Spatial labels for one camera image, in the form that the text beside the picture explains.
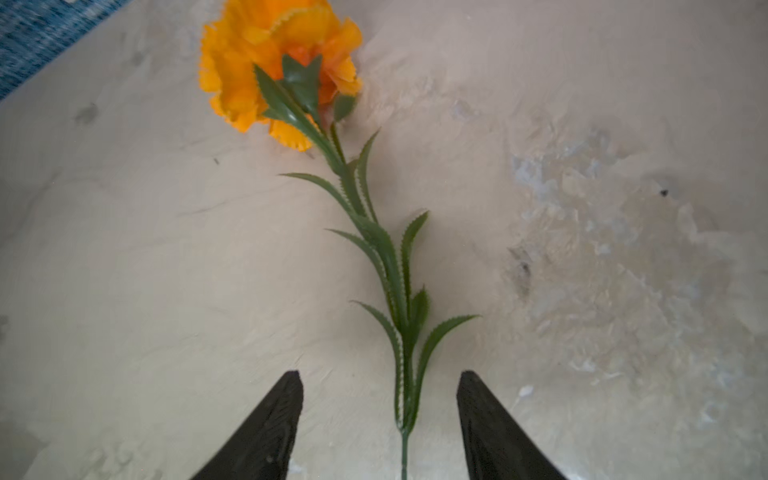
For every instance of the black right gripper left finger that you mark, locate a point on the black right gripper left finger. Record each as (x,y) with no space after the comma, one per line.
(261,447)

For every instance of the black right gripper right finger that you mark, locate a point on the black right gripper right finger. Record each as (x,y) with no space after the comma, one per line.
(496,447)

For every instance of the orange carnation stem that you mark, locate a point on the orange carnation stem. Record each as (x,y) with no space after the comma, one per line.
(289,66)

